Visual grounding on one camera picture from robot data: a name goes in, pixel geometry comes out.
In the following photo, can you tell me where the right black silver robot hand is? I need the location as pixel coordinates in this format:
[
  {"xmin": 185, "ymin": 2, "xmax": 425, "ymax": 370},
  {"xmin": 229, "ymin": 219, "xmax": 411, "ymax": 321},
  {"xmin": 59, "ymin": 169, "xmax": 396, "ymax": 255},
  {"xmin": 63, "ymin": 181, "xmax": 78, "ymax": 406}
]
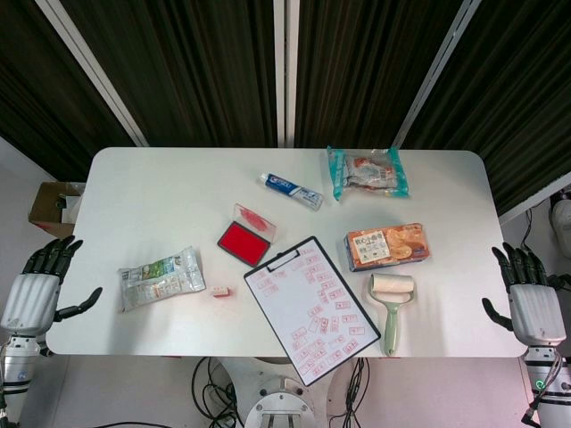
[{"xmin": 481, "ymin": 243, "xmax": 567, "ymax": 347}]

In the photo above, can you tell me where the black cable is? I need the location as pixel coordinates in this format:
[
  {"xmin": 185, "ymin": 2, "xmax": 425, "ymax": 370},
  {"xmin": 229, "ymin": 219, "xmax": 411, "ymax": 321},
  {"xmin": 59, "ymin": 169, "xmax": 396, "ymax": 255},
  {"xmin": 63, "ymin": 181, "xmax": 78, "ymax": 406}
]
[
  {"xmin": 342, "ymin": 356, "xmax": 372, "ymax": 428},
  {"xmin": 190, "ymin": 356, "xmax": 244, "ymax": 428},
  {"xmin": 520, "ymin": 355, "xmax": 568, "ymax": 424}
]

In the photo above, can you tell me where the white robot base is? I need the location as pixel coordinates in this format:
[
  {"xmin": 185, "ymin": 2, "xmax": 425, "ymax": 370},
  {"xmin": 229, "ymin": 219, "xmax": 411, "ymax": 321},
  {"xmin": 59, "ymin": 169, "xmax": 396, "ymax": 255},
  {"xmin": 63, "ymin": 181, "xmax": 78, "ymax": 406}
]
[{"xmin": 243, "ymin": 356, "xmax": 323, "ymax": 428}]

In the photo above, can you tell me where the silver green snack bag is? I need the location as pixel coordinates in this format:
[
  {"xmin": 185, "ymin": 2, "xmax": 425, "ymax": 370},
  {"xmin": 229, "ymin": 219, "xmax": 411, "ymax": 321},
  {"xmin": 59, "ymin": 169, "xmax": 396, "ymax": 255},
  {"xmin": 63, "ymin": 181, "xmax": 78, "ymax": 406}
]
[{"xmin": 117, "ymin": 244, "xmax": 207, "ymax": 314}]

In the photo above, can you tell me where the white frame pole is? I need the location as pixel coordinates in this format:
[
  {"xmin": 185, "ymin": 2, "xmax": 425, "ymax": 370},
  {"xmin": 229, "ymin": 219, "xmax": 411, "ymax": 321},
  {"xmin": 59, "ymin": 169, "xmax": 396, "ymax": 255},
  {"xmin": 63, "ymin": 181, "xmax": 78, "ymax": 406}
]
[
  {"xmin": 272, "ymin": 0, "xmax": 299, "ymax": 149},
  {"xmin": 497, "ymin": 177, "xmax": 571, "ymax": 226},
  {"xmin": 394, "ymin": 0, "xmax": 493, "ymax": 149},
  {"xmin": 34, "ymin": 0, "xmax": 150, "ymax": 148}
]

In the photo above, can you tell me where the black pleated curtain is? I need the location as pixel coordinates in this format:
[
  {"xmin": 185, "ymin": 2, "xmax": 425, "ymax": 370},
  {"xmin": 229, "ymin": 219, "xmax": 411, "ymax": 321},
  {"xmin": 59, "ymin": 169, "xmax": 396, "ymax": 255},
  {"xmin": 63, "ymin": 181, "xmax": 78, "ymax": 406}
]
[
  {"xmin": 0, "ymin": 0, "xmax": 137, "ymax": 182},
  {"xmin": 294, "ymin": 0, "xmax": 468, "ymax": 149},
  {"xmin": 401, "ymin": 0, "xmax": 571, "ymax": 216},
  {"xmin": 60, "ymin": 0, "xmax": 280, "ymax": 148}
]

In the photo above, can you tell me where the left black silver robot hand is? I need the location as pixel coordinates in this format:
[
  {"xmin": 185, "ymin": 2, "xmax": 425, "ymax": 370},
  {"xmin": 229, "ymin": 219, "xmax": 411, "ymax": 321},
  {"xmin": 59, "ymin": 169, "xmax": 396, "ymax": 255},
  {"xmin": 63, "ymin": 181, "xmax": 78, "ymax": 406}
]
[{"xmin": 0, "ymin": 235, "xmax": 103, "ymax": 335}]

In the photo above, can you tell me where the teal snack bag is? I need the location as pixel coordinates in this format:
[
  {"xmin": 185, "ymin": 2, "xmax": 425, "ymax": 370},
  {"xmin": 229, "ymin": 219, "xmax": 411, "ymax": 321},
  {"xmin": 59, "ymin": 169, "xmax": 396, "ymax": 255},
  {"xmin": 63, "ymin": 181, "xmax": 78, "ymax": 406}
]
[{"xmin": 326, "ymin": 145, "xmax": 411, "ymax": 203}]

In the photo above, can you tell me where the green lint roller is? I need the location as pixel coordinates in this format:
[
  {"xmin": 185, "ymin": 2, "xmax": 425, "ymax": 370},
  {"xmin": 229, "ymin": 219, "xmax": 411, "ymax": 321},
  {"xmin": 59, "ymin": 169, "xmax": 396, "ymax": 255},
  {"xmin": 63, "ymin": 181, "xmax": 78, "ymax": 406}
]
[{"xmin": 368, "ymin": 272, "xmax": 417, "ymax": 357}]

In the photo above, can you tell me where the orange blue cookie box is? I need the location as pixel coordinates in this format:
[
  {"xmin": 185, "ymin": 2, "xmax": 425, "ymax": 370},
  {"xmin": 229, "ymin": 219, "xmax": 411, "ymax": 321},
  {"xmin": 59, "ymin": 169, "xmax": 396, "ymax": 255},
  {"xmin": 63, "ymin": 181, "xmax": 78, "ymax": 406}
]
[{"xmin": 343, "ymin": 220, "xmax": 433, "ymax": 274}]

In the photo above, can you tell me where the white device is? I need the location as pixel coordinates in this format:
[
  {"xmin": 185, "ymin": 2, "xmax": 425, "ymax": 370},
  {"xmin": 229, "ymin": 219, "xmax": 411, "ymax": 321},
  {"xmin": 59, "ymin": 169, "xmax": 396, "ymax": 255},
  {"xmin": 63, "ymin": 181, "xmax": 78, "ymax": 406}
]
[{"xmin": 550, "ymin": 189, "xmax": 571, "ymax": 244}]

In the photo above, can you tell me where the red ink pad clear lid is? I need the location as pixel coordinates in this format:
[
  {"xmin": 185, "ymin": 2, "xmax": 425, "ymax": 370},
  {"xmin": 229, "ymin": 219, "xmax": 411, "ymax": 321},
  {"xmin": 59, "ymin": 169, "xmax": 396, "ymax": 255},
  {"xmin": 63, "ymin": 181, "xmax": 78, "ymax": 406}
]
[{"xmin": 217, "ymin": 202, "xmax": 277, "ymax": 269}]

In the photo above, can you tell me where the blue white toothpaste tube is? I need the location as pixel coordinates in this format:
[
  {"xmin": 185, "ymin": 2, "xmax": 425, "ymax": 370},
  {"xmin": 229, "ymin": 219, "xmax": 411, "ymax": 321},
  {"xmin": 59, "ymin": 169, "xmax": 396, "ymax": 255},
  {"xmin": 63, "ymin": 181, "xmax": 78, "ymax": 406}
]
[{"xmin": 260, "ymin": 172, "xmax": 324, "ymax": 213}]

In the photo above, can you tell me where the brown cardboard box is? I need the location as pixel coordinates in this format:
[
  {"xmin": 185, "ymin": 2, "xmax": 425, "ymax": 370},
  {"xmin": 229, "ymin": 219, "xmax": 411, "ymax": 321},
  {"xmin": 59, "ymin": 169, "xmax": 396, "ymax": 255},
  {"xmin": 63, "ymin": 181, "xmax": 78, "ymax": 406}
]
[{"xmin": 28, "ymin": 180, "xmax": 87, "ymax": 240}]

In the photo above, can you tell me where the black clipboard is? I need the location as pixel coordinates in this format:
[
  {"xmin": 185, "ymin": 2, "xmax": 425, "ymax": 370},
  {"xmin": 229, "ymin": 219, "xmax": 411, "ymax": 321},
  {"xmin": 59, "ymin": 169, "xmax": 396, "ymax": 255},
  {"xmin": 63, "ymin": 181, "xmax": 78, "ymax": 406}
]
[{"xmin": 243, "ymin": 236, "xmax": 383, "ymax": 387}]

